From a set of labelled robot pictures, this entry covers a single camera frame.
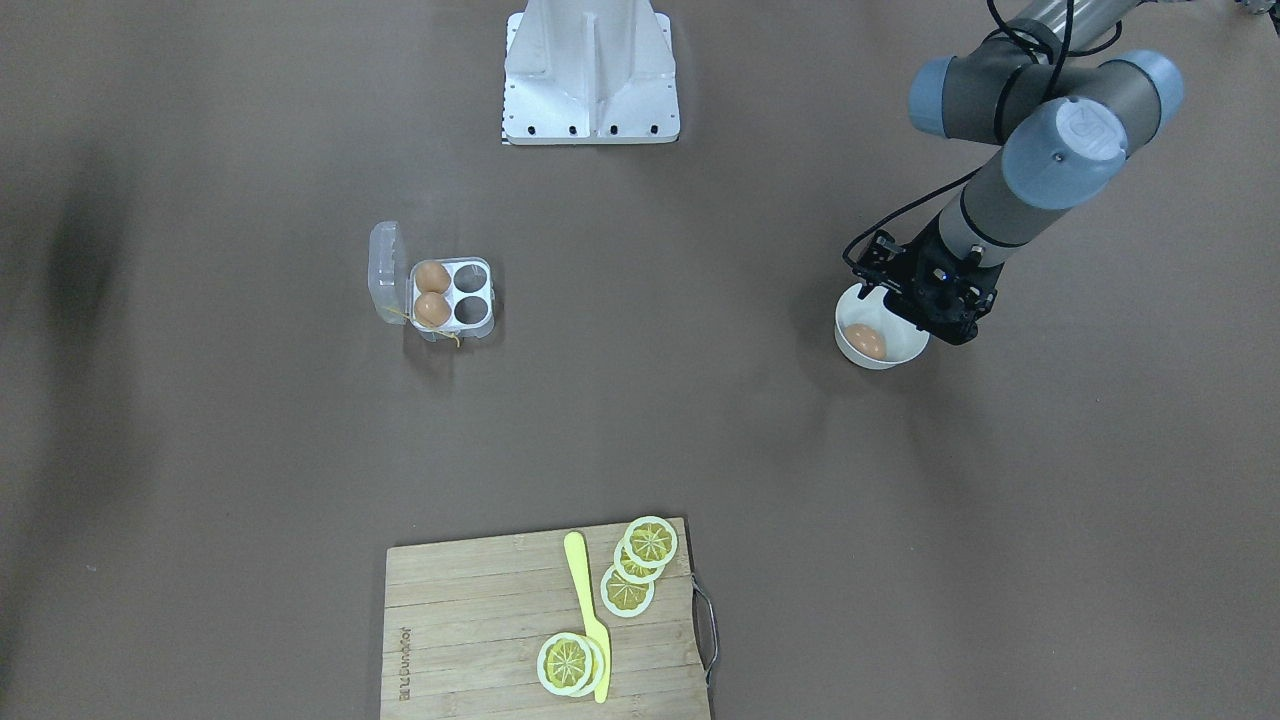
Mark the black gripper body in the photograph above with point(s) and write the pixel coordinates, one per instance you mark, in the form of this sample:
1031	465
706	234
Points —
916	266

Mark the brown egg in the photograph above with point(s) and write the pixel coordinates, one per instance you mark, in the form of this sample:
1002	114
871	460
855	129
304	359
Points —
866	340
431	309
432	277

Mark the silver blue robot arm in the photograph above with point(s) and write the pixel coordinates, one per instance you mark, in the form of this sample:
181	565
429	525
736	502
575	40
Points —
1060	134

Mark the clear plastic egg box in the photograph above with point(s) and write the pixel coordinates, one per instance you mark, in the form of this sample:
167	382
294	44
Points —
392	291

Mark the white bowl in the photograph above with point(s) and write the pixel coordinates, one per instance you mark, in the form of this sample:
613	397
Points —
904	340

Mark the wooden cutting board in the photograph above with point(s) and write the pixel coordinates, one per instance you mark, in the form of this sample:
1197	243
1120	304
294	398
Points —
464	622

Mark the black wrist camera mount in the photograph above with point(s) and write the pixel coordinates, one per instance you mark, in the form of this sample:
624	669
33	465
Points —
879	266

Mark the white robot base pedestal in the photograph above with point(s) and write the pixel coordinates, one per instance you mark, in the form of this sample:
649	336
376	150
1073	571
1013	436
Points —
589	73

